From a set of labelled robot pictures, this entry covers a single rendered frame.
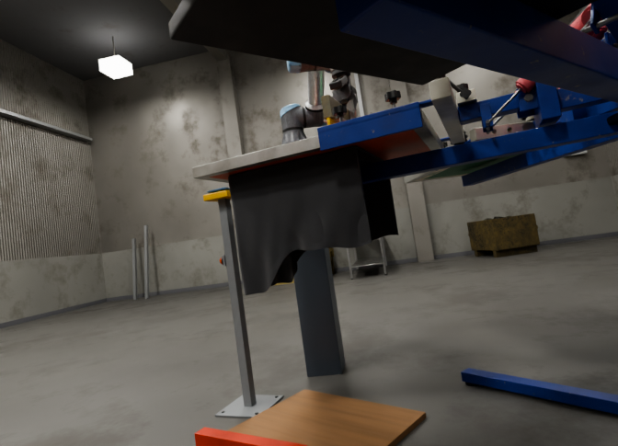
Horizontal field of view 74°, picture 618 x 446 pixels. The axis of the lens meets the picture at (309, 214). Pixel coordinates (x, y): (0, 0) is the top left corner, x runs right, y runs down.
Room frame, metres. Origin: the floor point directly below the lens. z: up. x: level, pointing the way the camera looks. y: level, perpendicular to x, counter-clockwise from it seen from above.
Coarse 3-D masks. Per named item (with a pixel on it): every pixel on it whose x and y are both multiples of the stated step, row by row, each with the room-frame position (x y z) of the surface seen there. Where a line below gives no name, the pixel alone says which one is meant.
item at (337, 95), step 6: (336, 72) 1.46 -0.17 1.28; (342, 72) 1.46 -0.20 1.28; (348, 72) 1.47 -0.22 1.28; (348, 78) 1.50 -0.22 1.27; (348, 84) 1.45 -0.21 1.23; (336, 90) 1.47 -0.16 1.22; (342, 90) 1.46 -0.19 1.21; (348, 90) 1.45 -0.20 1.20; (354, 90) 1.50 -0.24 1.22; (336, 96) 1.47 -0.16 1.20; (342, 96) 1.46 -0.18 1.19; (348, 96) 1.45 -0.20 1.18; (342, 102) 1.51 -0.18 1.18
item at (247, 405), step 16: (224, 192) 1.76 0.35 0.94; (224, 208) 1.82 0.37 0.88; (224, 224) 1.82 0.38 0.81; (224, 240) 1.83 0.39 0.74; (224, 256) 1.83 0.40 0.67; (240, 288) 1.84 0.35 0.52; (240, 304) 1.83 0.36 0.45; (240, 320) 1.82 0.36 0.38; (240, 336) 1.82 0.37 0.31; (240, 352) 1.83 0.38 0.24; (240, 368) 1.83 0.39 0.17; (240, 400) 1.91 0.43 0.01; (256, 400) 1.88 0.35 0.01; (272, 400) 1.85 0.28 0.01; (224, 416) 1.76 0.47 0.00; (240, 416) 1.73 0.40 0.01
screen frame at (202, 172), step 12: (420, 132) 1.20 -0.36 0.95; (432, 132) 1.27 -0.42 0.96; (288, 144) 1.25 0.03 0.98; (300, 144) 1.23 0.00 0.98; (312, 144) 1.21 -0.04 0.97; (432, 144) 1.41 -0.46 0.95; (240, 156) 1.32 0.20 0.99; (252, 156) 1.30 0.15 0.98; (264, 156) 1.28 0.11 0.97; (276, 156) 1.26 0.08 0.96; (288, 156) 1.27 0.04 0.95; (192, 168) 1.39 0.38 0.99; (204, 168) 1.38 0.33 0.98; (216, 168) 1.36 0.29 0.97; (228, 168) 1.34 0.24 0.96; (240, 168) 1.35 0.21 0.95; (216, 180) 1.50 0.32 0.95
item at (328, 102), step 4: (324, 96) 1.29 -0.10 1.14; (328, 96) 1.28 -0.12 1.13; (324, 100) 1.29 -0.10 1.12; (328, 100) 1.28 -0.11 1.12; (332, 100) 1.30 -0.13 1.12; (336, 100) 1.34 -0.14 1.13; (324, 104) 1.29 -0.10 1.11; (328, 104) 1.28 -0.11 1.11; (332, 104) 1.30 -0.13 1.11; (336, 104) 1.33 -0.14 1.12; (340, 104) 1.38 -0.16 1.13; (324, 108) 1.29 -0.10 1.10; (328, 108) 1.28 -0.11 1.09; (332, 108) 1.29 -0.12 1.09; (324, 112) 1.29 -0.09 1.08; (328, 112) 1.28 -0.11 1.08; (332, 112) 1.29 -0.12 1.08; (348, 112) 1.45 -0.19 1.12; (324, 116) 1.29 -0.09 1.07; (328, 116) 1.28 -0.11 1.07; (332, 116) 1.28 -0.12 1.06; (344, 116) 1.40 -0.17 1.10; (348, 116) 1.44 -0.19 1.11
